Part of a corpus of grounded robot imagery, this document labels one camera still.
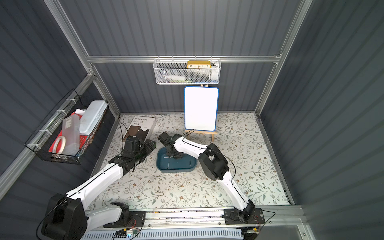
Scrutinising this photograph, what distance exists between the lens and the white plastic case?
27.8 inches

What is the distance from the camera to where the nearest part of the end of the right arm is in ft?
2.37

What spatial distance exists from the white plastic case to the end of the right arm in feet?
1.05
